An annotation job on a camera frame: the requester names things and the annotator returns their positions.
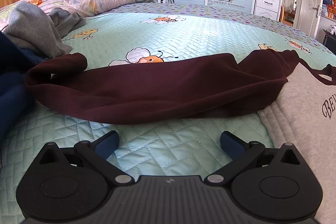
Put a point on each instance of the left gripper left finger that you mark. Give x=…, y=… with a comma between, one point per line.
x=96, y=154

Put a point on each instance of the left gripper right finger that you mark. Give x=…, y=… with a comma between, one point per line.
x=243, y=155

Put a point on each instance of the maroon and grey sweatshirt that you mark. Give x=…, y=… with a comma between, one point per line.
x=293, y=182

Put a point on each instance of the dark clothes pile on chair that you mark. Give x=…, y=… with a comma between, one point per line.
x=329, y=40

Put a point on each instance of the blue garment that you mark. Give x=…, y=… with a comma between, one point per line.
x=15, y=63

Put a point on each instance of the mint quilted bee bedspread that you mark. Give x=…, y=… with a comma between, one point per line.
x=175, y=147

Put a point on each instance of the grey garment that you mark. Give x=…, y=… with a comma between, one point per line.
x=30, y=28

